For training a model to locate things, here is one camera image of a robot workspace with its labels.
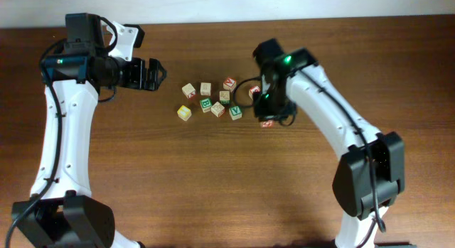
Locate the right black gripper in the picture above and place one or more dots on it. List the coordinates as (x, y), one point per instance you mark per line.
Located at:
(261, 109)

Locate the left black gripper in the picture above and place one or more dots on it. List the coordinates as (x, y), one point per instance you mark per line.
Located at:
(141, 82)

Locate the blue letter D block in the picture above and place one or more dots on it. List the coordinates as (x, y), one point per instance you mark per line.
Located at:
(267, 124)

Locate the red number 6 block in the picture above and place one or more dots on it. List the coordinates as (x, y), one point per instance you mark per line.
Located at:
(253, 90)

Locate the green letter V block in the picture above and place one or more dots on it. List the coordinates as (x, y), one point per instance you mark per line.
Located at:
(235, 113)

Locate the wooden block green side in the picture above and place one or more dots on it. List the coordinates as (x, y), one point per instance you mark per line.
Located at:
(224, 97)

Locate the green letter B block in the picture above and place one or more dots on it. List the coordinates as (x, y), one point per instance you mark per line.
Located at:
(206, 105)

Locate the wooden hand picture block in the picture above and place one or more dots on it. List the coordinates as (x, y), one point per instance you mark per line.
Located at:
(218, 109)

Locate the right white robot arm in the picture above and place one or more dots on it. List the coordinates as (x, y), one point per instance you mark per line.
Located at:
(371, 169)

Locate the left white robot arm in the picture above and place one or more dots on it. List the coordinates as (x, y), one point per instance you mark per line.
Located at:
(96, 53)

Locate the block with red X side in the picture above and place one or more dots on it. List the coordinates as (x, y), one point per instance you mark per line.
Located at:
(189, 90)

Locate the yellow letter block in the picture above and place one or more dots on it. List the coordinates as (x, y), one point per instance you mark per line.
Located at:
(184, 113)

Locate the plain wooden picture block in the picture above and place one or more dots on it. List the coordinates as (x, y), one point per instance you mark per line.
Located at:
(205, 89)

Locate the red letter A block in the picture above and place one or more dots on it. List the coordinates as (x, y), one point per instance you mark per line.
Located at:
(229, 84)

